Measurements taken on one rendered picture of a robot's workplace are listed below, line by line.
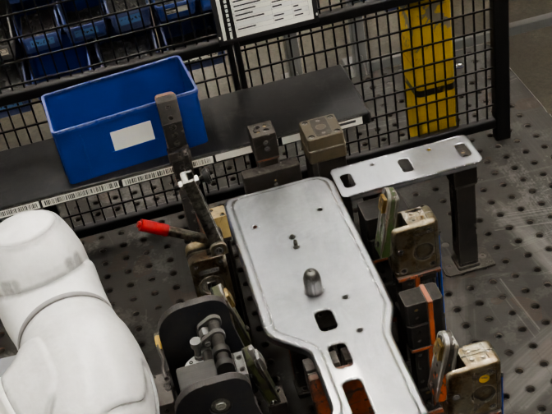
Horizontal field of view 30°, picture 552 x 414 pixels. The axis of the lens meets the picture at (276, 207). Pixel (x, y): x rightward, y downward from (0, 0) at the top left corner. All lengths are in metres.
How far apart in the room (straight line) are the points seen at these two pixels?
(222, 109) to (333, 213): 0.43
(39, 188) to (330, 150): 0.60
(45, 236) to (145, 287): 1.33
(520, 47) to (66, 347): 3.59
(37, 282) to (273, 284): 0.85
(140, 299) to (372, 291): 0.71
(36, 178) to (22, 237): 1.17
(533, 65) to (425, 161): 2.24
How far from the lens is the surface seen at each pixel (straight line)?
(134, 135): 2.12
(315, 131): 2.08
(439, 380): 1.60
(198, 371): 1.49
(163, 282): 2.36
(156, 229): 1.80
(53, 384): 0.95
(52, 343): 0.98
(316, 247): 1.89
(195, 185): 1.75
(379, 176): 2.04
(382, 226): 1.84
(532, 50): 4.37
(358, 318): 1.74
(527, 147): 2.60
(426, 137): 2.55
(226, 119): 2.23
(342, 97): 2.23
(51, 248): 1.04
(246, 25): 2.26
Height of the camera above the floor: 2.22
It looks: 38 degrees down
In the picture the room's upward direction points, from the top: 11 degrees counter-clockwise
